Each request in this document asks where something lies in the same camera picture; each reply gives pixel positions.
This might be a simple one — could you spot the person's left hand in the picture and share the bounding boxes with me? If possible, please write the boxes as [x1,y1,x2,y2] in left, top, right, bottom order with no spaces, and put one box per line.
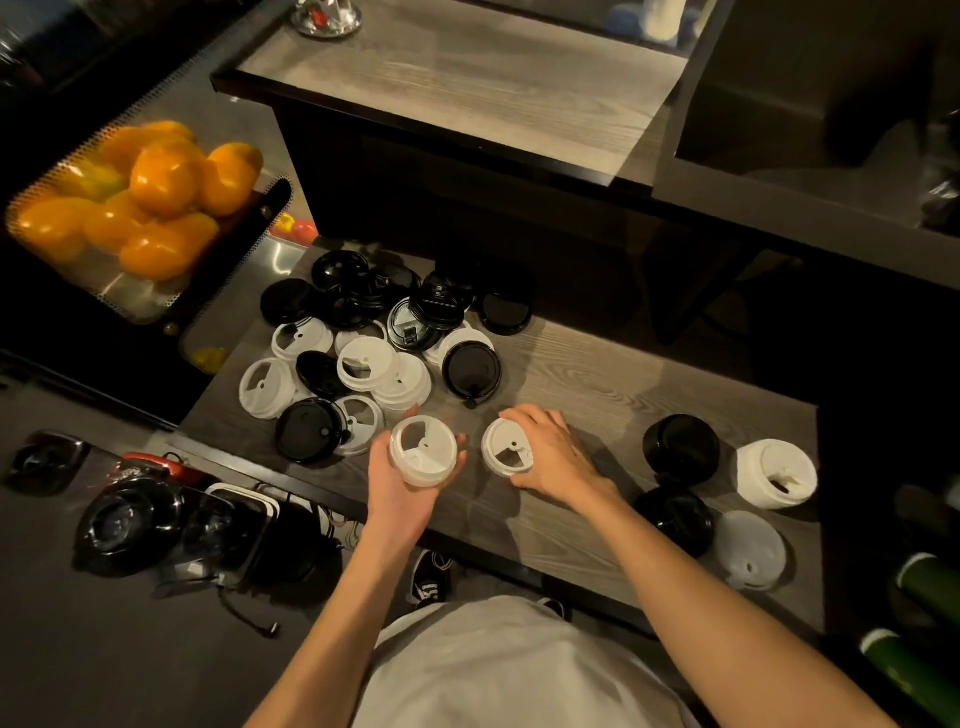
[365,431,470,560]

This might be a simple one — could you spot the person's right forearm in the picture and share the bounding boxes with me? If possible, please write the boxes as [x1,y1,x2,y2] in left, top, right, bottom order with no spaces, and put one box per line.
[584,487,901,728]

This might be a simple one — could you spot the chrome flag stand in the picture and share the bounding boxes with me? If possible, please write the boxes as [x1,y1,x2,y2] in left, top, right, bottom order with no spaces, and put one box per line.
[290,0,364,40]

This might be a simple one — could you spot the person's left forearm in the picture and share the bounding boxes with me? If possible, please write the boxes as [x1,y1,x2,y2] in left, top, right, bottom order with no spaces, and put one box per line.
[243,536,421,728]

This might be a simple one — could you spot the pile of mixed cup lids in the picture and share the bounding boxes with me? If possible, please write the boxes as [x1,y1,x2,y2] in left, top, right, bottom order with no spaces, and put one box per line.
[238,248,535,466]

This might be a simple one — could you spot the person's right hand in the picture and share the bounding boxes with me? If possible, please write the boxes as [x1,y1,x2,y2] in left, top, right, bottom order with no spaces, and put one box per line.
[498,404,625,517]

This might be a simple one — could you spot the black round cap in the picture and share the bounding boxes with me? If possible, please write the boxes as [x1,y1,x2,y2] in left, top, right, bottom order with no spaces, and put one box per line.
[7,431,91,496]

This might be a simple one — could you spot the pile of oranges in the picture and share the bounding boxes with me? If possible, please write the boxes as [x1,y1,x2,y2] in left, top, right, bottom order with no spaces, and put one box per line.
[14,119,265,283]

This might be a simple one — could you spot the black cable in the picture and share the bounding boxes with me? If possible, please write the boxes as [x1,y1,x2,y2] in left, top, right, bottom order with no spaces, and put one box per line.
[217,588,283,639]

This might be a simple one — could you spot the black cup lid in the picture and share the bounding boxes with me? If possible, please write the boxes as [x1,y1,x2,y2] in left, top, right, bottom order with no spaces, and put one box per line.
[633,485,716,560]
[642,413,723,485]

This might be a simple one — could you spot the dark metal organizer box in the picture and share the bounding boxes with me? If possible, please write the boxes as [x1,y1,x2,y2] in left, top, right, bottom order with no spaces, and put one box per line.
[652,0,960,294]

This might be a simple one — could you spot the clear plastic bag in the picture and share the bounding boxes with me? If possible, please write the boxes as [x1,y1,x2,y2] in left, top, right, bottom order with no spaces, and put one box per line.
[918,127,960,238]

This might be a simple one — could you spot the white shirt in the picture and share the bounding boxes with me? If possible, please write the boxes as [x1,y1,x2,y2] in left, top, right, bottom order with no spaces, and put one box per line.
[352,596,703,728]

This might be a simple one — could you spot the stack of white lids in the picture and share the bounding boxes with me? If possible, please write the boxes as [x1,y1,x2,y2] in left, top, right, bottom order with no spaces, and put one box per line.
[733,438,819,511]

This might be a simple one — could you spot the blue stool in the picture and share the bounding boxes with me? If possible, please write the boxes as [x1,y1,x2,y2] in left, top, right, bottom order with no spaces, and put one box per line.
[603,0,648,39]

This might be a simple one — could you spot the black left shoe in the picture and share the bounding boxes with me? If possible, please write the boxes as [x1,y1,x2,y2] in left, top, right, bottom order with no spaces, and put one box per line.
[408,549,455,607]

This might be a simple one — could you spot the clear plastic lids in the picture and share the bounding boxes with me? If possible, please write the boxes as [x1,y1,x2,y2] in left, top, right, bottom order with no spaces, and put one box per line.
[712,511,789,592]

